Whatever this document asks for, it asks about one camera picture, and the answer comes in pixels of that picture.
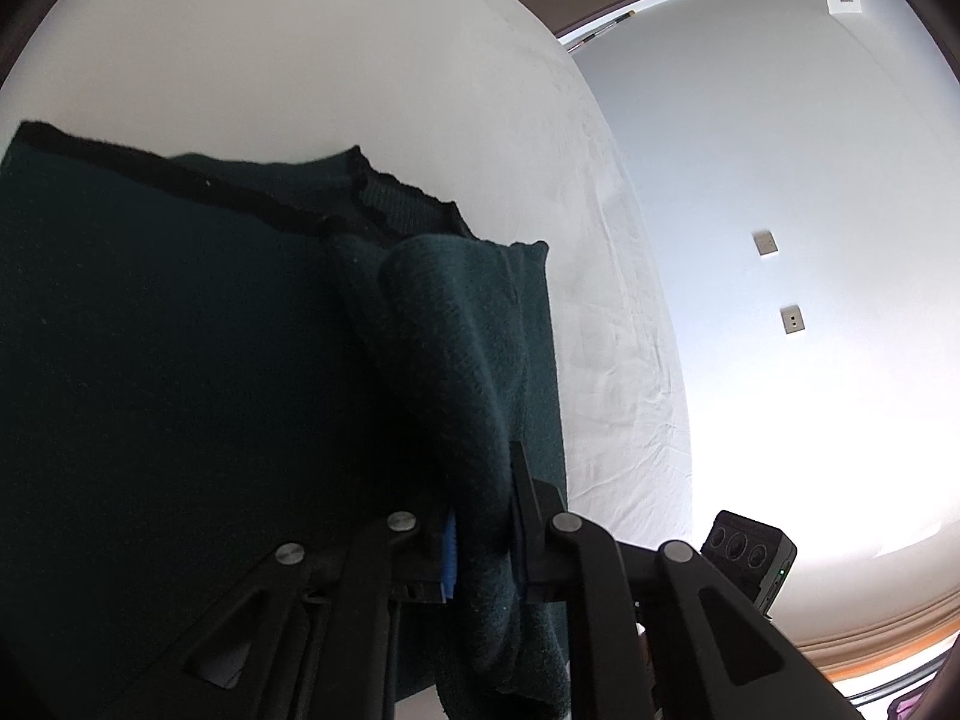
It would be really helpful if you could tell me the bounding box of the dark green knit sweater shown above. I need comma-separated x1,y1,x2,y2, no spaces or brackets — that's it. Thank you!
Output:
2,122,569,718

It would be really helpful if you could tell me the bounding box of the upper beige wall socket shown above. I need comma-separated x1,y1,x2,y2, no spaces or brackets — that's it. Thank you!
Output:
754,231,779,257

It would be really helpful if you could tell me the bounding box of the beige wall socket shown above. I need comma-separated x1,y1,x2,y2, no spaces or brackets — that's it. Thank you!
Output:
754,231,779,257
781,305,805,335

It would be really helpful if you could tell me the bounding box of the white bed sheet mattress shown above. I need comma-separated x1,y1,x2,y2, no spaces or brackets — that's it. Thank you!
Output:
0,0,694,720

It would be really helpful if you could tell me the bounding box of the black tracking camera box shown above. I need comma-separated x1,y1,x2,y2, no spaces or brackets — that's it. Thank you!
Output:
701,511,797,614

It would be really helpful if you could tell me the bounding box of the lower beige wall socket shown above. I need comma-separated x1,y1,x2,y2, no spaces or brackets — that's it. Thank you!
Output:
781,305,805,335

